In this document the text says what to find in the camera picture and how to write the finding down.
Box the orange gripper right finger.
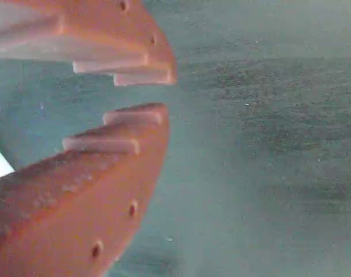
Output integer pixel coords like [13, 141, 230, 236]
[0, 0, 179, 87]

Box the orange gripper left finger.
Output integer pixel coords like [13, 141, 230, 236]
[0, 102, 171, 277]

